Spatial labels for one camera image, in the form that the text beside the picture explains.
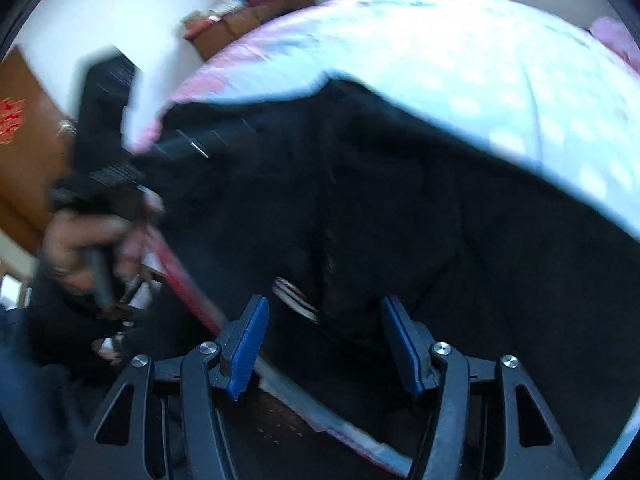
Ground pink floral quilt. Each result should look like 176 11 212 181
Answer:
589 16 640 70

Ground black pants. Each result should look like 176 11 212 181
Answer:
131 77 640 477

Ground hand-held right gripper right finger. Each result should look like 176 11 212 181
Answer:
381 295 586 480

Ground person's blue jeans leg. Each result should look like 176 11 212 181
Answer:
0 307 87 478

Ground wooden door with red decoration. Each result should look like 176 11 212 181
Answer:
0 44 77 262

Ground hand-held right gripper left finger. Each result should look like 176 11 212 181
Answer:
65 294 271 480

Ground wooden desk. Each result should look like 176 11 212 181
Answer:
182 0 317 62

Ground round bed with dotted sheet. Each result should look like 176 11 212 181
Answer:
131 0 640 479

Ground person's left hand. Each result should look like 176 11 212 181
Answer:
41 209 153 302

